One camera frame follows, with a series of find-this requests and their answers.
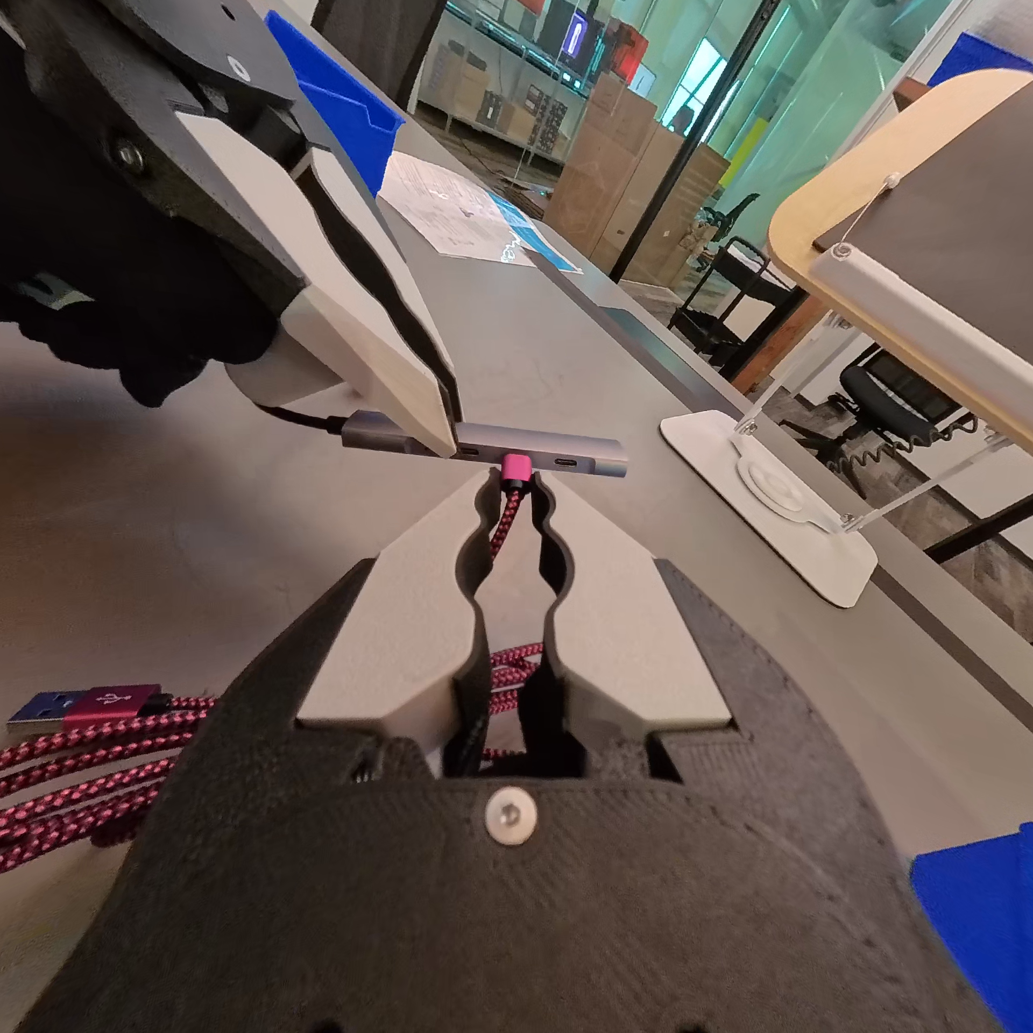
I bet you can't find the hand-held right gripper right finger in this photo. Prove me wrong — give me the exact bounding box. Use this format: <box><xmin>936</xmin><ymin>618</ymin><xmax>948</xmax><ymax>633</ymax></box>
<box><xmin>528</xmin><ymin>476</ymin><xmax>734</xmax><ymax>755</ymax></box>

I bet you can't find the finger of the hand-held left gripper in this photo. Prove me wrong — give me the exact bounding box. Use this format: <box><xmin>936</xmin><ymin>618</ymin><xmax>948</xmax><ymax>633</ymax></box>
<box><xmin>292</xmin><ymin>147</ymin><xmax>463</xmax><ymax>426</ymax></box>
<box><xmin>173</xmin><ymin>111</ymin><xmax>461</xmax><ymax>461</ymax></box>

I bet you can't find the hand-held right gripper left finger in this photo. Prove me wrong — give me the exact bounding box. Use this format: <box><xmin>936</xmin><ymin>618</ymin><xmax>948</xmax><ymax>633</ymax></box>
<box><xmin>297</xmin><ymin>468</ymin><xmax>495</xmax><ymax>755</ymax></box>

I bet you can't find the blue bin with marker label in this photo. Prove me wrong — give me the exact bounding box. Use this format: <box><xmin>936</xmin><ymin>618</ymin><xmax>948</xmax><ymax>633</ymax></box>
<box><xmin>265</xmin><ymin>10</ymin><xmax>406</xmax><ymax>199</ymax></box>

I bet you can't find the grey usb hub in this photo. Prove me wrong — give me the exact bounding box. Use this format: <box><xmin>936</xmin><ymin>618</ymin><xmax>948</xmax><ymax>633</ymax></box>
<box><xmin>258</xmin><ymin>406</ymin><xmax>632</xmax><ymax>481</ymax></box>

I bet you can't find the pink braided usb-c cable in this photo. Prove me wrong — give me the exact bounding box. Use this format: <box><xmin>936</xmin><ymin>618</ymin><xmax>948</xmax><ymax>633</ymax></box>
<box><xmin>0</xmin><ymin>454</ymin><xmax>543</xmax><ymax>874</ymax></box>

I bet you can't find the person's left hand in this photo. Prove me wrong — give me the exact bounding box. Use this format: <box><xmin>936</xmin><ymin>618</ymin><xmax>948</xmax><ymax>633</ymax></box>
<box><xmin>0</xmin><ymin>238</ymin><xmax>287</xmax><ymax>408</ymax></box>

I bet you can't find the white printed paper sheet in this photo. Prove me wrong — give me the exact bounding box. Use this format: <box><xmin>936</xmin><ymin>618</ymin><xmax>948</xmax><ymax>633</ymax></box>
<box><xmin>378</xmin><ymin>153</ymin><xmax>537</xmax><ymax>267</ymax></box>

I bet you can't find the blue and white leaflet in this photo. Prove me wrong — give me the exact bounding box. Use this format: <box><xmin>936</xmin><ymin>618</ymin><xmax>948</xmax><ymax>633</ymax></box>
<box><xmin>484</xmin><ymin>192</ymin><xmax>584</xmax><ymax>275</ymax></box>

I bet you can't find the storage shelf with boxes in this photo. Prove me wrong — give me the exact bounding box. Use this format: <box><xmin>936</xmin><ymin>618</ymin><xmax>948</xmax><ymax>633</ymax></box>
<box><xmin>412</xmin><ymin>0</ymin><xmax>655</xmax><ymax>171</ymax></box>

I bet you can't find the white base acrylic leg stand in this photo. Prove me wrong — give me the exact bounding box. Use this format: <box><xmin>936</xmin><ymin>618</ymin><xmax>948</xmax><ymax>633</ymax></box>
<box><xmin>660</xmin><ymin>68</ymin><xmax>1033</xmax><ymax>608</ymax></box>

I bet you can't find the large cardboard box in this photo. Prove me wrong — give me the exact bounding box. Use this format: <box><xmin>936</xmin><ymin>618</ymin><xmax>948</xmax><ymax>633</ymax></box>
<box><xmin>621</xmin><ymin>129</ymin><xmax>731</xmax><ymax>285</ymax></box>
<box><xmin>544</xmin><ymin>76</ymin><xmax>659</xmax><ymax>259</ymax></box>

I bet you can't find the black utility cart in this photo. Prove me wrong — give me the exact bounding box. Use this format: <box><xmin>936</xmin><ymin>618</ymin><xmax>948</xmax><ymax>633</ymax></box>
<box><xmin>670</xmin><ymin>194</ymin><xmax>808</xmax><ymax>376</ymax></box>

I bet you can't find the black pillar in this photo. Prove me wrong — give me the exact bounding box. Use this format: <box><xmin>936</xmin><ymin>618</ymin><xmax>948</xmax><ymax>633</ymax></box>
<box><xmin>609</xmin><ymin>0</ymin><xmax>782</xmax><ymax>284</ymax></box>

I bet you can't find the black office chair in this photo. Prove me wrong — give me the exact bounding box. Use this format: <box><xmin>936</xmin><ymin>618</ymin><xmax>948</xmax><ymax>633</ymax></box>
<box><xmin>781</xmin><ymin>347</ymin><xmax>970</xmax><ymax>501</ymax></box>

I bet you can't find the black coiled cable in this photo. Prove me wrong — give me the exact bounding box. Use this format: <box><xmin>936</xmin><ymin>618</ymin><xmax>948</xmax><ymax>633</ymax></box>
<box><xmin>839</xmin><ymin>413</ymin><xmax>979</xmax><ymax>477</ymax></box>

